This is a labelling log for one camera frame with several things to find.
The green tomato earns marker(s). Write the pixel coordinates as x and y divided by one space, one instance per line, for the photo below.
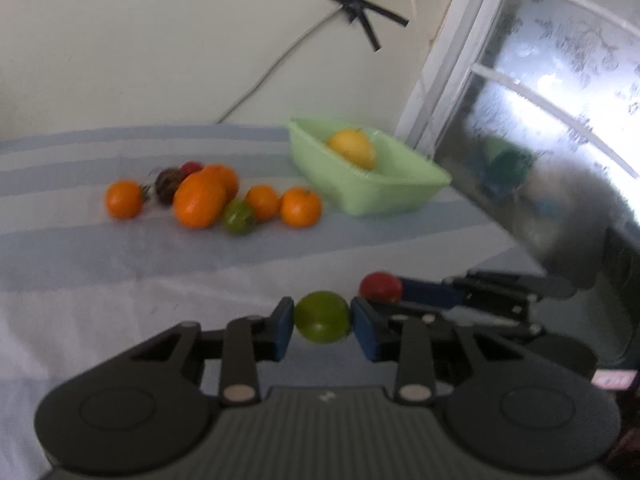
239 216
322 317

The yellow lemon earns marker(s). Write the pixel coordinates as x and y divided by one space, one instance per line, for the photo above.
352 147

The white framed patterned window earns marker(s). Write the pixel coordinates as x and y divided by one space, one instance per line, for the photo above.
550 85

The large orange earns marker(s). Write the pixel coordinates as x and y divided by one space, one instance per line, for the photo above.
199 200

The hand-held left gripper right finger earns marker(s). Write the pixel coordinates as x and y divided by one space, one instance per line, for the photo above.
362 334

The light green plastic basin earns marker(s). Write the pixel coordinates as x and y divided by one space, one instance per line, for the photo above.
380 185

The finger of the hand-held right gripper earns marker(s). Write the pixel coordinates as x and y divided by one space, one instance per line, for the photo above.
430 292
492 321

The small red tomato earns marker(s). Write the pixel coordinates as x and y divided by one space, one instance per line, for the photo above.
191 167

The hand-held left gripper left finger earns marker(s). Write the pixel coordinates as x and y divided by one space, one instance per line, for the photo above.
283 331

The dark purple tomato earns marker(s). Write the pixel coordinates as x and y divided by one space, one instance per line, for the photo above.
169 185

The black tape cross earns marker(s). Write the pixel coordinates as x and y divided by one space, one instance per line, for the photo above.
357 7

